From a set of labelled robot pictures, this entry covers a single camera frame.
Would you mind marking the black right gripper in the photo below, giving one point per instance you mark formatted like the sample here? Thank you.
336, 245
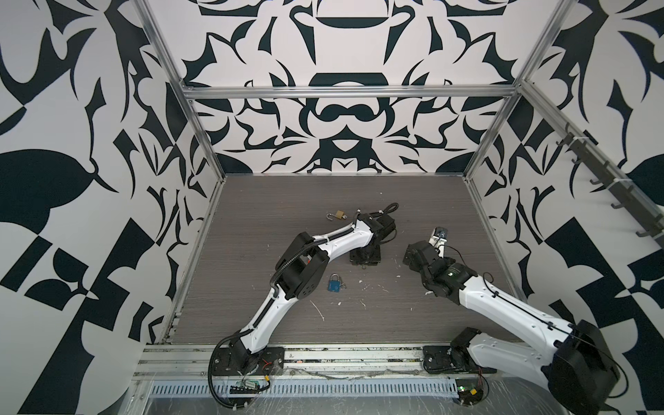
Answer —
406, 257

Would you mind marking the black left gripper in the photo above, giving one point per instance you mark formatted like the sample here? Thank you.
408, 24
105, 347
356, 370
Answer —
358, 261

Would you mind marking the blue padlock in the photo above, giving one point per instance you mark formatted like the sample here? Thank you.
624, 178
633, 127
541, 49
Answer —
335, 283

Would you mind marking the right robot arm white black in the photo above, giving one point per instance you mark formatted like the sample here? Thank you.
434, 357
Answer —
572, 361

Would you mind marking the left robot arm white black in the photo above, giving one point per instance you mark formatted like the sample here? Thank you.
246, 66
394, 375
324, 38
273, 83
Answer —
299, 272

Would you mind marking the small brass padlock far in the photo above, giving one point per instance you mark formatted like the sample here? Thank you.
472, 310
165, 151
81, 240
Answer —
336, 216

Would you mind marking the right circuit board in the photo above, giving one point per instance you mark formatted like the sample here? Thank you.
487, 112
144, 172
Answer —
471, 392

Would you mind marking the circuit board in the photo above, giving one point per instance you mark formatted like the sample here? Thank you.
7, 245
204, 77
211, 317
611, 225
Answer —
471, 392
250, 387

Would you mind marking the left circuit board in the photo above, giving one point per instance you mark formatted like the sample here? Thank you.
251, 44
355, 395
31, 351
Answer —
250, 387

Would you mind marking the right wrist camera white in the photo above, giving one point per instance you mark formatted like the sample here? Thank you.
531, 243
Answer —
438, 240

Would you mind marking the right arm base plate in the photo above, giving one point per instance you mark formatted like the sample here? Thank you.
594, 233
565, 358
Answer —
440, 360

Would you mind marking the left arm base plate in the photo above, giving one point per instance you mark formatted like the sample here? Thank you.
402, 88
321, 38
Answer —
238, 361

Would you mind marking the black coat hook rail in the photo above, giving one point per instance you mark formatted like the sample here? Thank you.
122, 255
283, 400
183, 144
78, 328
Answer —
607, 176

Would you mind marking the white slotted cable duct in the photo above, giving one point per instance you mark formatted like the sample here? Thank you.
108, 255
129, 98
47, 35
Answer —
322, 388

